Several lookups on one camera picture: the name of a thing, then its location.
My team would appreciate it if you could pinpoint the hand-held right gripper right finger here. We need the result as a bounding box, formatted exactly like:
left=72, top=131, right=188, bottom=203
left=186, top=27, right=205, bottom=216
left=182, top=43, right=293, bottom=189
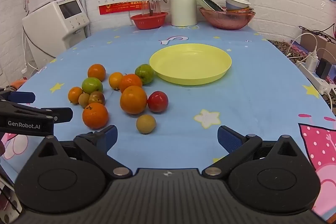
left=202, top=125, right=302, bottom=179

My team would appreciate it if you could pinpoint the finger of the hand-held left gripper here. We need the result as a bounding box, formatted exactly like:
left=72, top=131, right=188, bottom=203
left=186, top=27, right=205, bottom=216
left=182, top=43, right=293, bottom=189
left=0, top=101, right=73, bottom=123
left=0, top=89, right=36, bottom=104

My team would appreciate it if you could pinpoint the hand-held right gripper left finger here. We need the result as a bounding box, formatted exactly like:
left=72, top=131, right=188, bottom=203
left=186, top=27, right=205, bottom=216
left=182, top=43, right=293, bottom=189
left=35, top=125, right=132, bottom=179

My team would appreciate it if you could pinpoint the small orange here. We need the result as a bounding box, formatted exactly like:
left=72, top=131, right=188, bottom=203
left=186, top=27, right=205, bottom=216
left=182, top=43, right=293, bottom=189
left=68, top=86, right=84, bottom=104

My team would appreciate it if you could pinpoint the orange with stem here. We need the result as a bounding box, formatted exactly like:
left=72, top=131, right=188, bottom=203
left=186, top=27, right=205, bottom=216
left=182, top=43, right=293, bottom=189
left=82, top=103, right=109, bottom=130

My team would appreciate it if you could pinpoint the small brown round fruit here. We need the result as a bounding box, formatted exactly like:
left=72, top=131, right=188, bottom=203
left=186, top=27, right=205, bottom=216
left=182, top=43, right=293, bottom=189
left=136, top=114, right=157, bottom=134
left=78, top=93, right=90, bottom=106

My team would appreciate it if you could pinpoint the small red-green fruit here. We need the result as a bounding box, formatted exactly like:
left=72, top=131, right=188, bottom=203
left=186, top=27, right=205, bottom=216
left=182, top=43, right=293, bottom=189
left=88, top=91, right=106, bottom=106

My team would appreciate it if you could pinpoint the green apple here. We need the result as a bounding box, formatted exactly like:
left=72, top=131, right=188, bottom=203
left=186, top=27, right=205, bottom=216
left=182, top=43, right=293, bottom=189
left=81, top=77, right=103, bottom=95

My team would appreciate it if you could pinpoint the large orange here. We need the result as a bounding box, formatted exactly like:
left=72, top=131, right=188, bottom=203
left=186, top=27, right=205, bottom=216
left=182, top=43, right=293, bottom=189
left=120, top=85, right=148, bottom=115

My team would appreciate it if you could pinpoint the yellowish orange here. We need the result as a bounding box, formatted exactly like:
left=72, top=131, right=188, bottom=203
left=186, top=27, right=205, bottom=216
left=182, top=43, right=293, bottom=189
left=109, top=72, right=124, bottom=90

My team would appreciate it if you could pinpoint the red apple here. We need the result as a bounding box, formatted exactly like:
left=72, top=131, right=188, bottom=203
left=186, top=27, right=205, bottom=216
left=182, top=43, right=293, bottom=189
left=147, top=91, right=169, bottom=113

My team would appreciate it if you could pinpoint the green guava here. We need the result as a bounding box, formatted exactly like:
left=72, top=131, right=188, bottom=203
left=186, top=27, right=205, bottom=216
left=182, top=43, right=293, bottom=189
left=135, top=64, right=154, bottom=85

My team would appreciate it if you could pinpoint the yellow plastic plate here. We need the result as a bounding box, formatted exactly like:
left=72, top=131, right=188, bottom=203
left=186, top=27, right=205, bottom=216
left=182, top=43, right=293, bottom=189
left=149, top=43, right=232, bottom=86

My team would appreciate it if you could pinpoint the white appliance with screen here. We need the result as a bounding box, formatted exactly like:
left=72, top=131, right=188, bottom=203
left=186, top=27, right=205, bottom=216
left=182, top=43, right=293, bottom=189
left=22, top=0, right=91, bottom=70

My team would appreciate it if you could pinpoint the white power strip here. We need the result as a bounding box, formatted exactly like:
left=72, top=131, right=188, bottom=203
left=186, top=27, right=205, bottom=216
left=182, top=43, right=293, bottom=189
left=296, top=61, right=332, bottom=95

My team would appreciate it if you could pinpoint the brown patterned cloth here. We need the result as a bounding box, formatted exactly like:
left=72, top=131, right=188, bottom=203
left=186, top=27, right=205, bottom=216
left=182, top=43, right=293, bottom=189
left=267, top=39, right=303, bottom=63

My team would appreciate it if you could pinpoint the white charger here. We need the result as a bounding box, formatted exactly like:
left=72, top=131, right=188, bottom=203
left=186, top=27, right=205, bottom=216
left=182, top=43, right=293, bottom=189
left=305, top=52, right=320, bottom=72

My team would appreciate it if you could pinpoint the black power adapter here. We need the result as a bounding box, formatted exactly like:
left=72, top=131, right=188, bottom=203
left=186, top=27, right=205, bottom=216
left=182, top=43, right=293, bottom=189
left=316, top=58, right=332, bottom=79

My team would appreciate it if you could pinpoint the pink glass bowl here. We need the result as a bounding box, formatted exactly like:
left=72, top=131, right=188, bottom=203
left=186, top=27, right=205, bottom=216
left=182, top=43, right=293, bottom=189
left=199, top=7, right=256, bottom=30

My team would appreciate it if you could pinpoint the red plastic basket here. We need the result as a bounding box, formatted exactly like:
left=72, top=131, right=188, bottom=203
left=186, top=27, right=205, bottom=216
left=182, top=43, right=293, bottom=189
left=130, top=12, right=169, bottom=30

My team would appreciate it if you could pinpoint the patterned rim bowl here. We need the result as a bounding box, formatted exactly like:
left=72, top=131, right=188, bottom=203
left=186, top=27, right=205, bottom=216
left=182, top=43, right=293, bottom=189
left=226, top=7, right=255, bottom=14

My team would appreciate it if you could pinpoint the cardboard box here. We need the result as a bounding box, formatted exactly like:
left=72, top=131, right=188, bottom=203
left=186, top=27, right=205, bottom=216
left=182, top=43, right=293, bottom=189
left=300, top=28, right=336, bottom=63

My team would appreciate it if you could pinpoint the white and blue bowl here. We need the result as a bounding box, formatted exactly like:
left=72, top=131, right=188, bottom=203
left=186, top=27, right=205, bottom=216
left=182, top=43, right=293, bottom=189
left=226, top=0, right=251, bottom=11

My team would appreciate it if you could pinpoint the tilted pale green dish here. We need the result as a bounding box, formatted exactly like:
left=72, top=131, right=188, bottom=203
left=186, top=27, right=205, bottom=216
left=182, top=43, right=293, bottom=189
left=197, top=0, right=225, bottom=12

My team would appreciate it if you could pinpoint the white thermos jug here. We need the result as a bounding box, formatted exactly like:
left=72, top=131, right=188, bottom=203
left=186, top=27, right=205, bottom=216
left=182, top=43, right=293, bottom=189
left=160, top=0, right=198, bottom=27

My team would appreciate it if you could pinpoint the white charger cable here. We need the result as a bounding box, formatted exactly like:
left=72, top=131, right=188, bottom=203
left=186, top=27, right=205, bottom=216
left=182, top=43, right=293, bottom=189
left=286, top=33, right=319, bottom=59

